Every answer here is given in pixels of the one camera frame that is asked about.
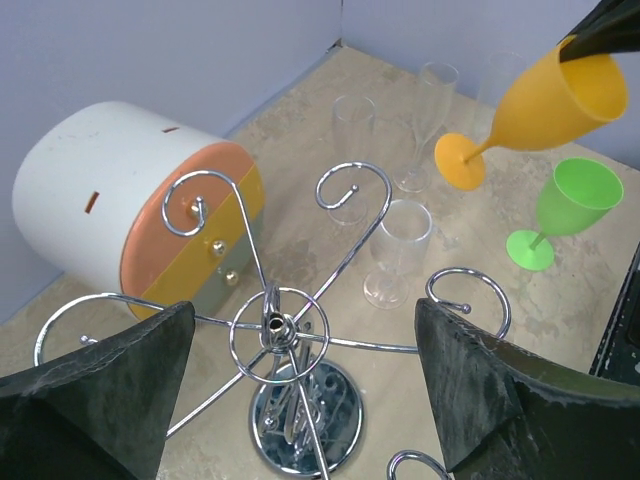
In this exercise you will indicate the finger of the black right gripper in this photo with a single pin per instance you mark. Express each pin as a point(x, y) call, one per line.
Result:
point(612, 26)

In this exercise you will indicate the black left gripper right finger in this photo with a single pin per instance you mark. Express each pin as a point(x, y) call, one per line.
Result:
point(503, 412)

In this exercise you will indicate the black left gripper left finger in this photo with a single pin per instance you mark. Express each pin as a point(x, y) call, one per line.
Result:
point(100, 412)

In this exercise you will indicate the orange plastic wine glass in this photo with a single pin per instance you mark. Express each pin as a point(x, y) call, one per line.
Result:
point(550, 104)

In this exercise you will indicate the green plastic wine glass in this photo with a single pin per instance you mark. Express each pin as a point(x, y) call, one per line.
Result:
point(579, 192)

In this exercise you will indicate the clear flute glass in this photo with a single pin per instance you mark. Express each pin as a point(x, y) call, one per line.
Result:
point(353, 120)
point(435, 87)
point(501, 70)
point(398, 246)

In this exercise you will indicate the clear flute glass back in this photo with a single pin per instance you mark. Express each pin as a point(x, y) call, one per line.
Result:
point(435, 87)

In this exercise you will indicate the clear flute glass front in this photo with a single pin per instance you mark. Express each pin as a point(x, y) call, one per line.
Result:
point(398, 246)

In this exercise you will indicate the white round drawer cabinet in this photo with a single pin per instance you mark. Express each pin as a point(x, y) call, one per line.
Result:
point(128, 201)

